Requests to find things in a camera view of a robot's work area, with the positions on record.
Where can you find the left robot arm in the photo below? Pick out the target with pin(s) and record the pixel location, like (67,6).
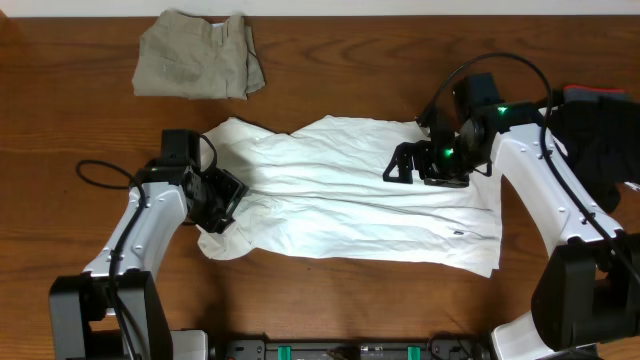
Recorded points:
(112,309)

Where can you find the white t-shirt black print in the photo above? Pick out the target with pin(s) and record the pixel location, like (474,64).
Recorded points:
(319,193)

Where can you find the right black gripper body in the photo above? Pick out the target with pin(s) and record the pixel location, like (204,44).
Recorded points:
(446,164)

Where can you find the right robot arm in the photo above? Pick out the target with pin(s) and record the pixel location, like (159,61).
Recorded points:
(588,292)

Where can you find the folded khaki shorts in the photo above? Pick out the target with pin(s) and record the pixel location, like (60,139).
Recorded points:
(189,57)

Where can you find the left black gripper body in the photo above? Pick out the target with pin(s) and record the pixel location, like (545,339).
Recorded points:
(217,197)

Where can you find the black garment red trim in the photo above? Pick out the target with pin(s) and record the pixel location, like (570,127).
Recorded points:
(599,129)

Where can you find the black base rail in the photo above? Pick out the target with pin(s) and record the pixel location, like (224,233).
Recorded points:
(447,348)

